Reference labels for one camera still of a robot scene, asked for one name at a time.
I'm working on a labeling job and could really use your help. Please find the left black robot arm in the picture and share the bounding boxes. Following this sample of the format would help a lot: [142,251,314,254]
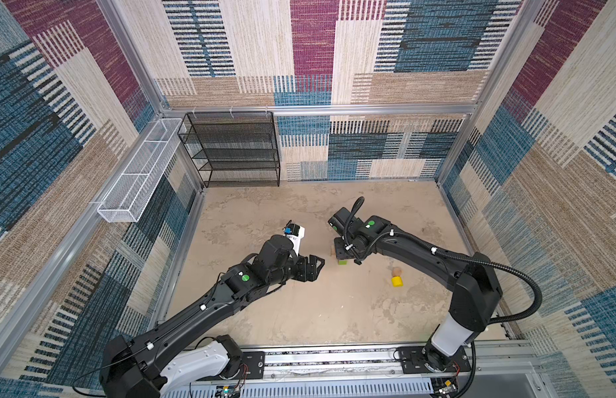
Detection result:
[99,235,325,397]

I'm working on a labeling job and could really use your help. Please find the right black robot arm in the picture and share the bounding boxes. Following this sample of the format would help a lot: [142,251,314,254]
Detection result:
[329,207,503,371]

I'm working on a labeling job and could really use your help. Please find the yellow cylinder block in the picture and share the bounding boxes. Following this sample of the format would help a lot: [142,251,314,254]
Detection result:
[391,276,403,287]

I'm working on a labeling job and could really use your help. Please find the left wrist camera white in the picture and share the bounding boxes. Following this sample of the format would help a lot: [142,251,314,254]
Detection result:
[284,221,306,255]

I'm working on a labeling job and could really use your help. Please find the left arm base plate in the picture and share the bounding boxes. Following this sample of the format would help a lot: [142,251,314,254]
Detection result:
[198,351,266,381]

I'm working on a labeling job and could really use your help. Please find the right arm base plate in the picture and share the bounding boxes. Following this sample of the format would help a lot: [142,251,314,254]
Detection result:
[392,344,472,374]

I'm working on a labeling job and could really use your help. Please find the black wire shelf rack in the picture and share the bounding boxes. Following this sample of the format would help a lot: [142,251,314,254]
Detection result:
[179,111,281,188]

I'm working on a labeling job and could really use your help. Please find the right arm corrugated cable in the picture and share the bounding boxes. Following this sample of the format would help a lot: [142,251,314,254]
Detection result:
[343,196,543,398]

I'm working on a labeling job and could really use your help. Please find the white wire mesh basket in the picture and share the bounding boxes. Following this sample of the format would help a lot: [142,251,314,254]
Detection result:
[97,119,183,223]

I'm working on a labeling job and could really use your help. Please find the aluminium mounting rail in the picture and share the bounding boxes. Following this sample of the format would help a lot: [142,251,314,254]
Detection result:
[158,338,556,397]

